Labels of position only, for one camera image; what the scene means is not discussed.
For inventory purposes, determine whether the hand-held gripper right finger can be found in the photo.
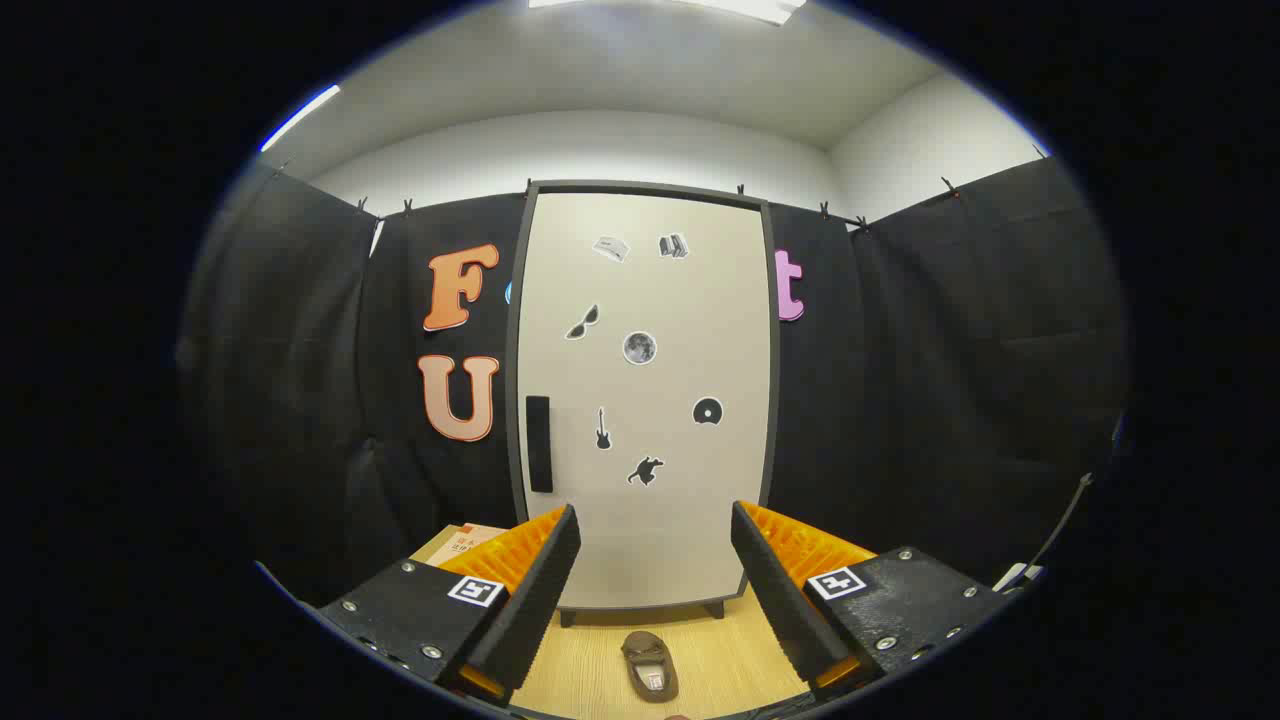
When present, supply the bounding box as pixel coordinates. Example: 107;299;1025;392
730;500;1007;703

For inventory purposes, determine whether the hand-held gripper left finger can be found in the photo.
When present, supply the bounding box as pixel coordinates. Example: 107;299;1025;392
318;503;583;709

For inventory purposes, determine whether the brown fluffy shoe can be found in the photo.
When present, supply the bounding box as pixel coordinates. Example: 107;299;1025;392
621;630;681;704

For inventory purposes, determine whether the black door handle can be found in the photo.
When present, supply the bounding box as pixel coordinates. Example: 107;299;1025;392
526;396;553;494

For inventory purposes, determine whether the dark grey shoe cabinet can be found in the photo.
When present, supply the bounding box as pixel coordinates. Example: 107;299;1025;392
505;180;781;629

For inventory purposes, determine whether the stack of books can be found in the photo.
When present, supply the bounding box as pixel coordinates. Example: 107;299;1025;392
410;523;506;571

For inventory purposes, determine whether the ceiling light panel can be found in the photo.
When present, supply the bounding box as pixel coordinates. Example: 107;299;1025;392
528;0;807;26
260;85;342;153

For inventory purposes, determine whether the black cable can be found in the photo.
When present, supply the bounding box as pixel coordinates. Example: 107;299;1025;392
1030;473;1096;573

